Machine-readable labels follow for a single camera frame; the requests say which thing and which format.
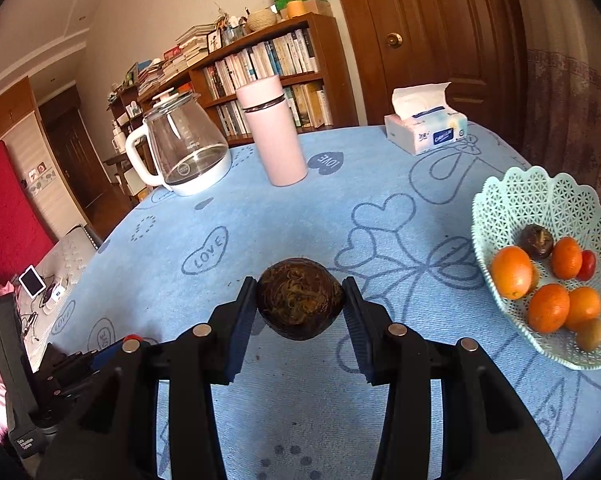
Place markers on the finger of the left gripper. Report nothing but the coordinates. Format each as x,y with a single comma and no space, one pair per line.
110,347

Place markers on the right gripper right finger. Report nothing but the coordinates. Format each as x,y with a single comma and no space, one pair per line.
487,431

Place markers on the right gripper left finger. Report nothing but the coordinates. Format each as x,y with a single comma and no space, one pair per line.
110,433

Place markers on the yellow longan fruit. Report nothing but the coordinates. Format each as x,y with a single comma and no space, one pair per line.
588,335

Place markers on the orange tangerine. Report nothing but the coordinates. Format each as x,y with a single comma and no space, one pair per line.
584,305
548,308
511,271
566,258

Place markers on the red cherry tomato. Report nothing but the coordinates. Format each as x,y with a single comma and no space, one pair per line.
133,337
588,266

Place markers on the white phone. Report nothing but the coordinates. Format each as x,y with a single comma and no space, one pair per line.
32,282

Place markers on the red fabric panel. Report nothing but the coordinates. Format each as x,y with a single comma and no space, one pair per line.
24,240

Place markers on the wooden side table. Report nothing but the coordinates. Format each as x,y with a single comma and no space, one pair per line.
127,177

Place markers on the light blue lattice basket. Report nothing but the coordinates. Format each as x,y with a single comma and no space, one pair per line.
500,212

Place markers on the dark passion fruit in basket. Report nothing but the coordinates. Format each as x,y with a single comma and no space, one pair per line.
536,241

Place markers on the blue patterned tablecloth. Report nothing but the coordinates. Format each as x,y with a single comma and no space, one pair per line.
399,224

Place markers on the pink thermos bottle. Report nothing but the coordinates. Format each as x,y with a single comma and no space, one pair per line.
273,129

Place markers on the tissue pack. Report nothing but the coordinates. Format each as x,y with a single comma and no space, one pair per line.
422,120

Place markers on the wooden bookshelf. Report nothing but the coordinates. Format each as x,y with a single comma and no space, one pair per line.
306,53

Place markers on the woven bowl on shelf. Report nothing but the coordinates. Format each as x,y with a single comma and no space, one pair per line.
261,19

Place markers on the brown patterned curtain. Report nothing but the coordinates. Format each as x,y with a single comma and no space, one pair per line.
563,124

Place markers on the orange cup on shelf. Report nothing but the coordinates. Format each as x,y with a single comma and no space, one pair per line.
296,8

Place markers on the brass door knob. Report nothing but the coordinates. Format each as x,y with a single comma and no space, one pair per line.
394,40

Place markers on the brown wooden door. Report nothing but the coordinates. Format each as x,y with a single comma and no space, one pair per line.
477,45

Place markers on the glass kettle white handle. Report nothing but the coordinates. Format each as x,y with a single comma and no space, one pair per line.
178,146

